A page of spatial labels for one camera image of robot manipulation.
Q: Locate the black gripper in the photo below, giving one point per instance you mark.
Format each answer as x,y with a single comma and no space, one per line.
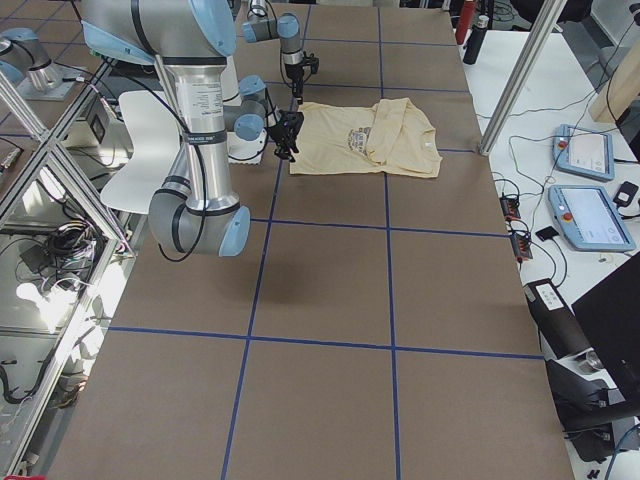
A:
295,74
283,134

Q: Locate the cream long-sleeve printed shirt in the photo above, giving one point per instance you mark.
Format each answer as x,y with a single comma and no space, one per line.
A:
393,136

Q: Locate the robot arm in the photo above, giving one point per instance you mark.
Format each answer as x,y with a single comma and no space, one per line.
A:
195,210
262,24

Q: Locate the black bottle with steel cap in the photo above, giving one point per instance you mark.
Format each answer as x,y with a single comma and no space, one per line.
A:
475,40

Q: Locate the red cylindrical bottle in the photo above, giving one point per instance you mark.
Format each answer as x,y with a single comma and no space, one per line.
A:
465,19

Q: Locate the upper blue teach pendant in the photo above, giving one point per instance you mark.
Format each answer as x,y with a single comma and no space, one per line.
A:
584,152

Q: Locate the blue teach pendant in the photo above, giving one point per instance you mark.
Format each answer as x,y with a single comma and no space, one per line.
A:
588,219
584,152

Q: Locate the lower blue teach pendant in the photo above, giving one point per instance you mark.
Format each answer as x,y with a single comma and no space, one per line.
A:
588,219

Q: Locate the wooden beam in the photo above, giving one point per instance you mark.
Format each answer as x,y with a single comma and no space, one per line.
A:
619,91

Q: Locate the small black power adapter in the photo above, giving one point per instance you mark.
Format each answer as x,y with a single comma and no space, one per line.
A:
625,194

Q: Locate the black monitor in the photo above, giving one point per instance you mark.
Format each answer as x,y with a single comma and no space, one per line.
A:
608,315

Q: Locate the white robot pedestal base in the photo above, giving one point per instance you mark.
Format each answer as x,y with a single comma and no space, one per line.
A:
240,151

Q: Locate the aluminium frame post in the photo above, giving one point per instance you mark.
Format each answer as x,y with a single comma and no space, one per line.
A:
536,40

